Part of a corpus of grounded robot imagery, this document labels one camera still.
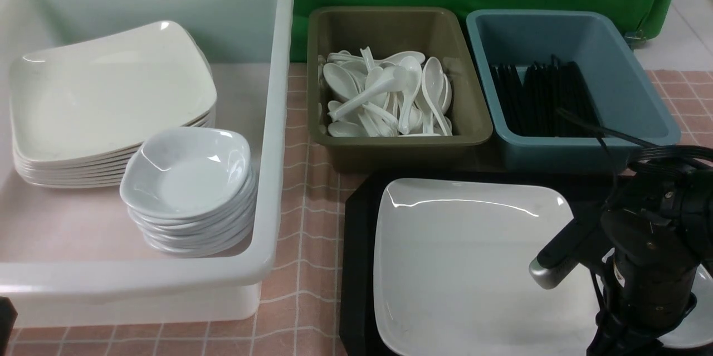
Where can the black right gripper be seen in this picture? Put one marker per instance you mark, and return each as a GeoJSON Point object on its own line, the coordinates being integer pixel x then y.
{"type": "Point", "coordinates": [643, 250]}

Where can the white square rice plate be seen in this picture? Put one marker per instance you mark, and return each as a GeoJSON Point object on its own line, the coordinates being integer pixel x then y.
{"type": "Point", "coordinates": [451, 272]}

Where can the top white square plate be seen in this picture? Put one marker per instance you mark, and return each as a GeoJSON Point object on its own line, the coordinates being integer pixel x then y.
{"type": "Point", "coordinates": [108, 94]}

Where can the white bowl on tray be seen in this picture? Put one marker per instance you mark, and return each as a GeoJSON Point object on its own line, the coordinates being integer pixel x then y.
{"type": "Point", "coordinates": [695, 331]}

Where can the blue plastic bin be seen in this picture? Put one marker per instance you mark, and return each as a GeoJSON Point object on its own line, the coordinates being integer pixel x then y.
{"type": "Point", "coordinates": [621, 93]}

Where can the pile of black chopsticks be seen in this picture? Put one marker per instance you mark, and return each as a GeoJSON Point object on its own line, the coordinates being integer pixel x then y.
{"type": "Point", "coordinates": [531, 99]}

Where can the pile of white spoons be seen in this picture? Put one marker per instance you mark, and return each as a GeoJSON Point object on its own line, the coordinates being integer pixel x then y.
{"type": "Point", "coordinates": [419, 110]}

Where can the olive green plastic bin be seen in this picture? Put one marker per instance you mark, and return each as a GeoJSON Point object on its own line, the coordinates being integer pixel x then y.
{"type": "Point", "coordinates": [435, 32]}

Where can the white spoon on top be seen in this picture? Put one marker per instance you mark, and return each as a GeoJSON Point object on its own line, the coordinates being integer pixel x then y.
{"type": "Point", "coordinates": [380, 80]}

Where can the black serving tray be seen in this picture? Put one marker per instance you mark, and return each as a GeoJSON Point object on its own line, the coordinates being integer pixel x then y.
{"type": "Point", "coordinates": [358, 330]}

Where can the pink checkered tablecloth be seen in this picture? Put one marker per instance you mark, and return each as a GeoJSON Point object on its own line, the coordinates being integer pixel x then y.
{"type": "Point", "coordinates": [299, 306]}

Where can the stack of white bowls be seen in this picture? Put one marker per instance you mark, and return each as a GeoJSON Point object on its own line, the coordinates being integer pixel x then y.
{"type": "Point", "coordinates": [205, 236]}

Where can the top white small bowl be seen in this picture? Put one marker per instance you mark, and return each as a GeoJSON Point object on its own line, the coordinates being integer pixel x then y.
{"type": "Point", "coordinates": [186, 172]}

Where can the large white plastic bin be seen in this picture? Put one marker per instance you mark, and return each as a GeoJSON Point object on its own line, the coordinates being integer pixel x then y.
{"type": "Point", "coordinates": [73, 257]}

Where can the stack of white plates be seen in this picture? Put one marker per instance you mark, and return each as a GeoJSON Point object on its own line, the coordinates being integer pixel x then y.
{"type": "Point", "coordinates": [67, 172]}

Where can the black object at edge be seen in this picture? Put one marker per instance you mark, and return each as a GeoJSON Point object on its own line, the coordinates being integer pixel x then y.
{"type": "Point", "coordinates": [8, 315]}

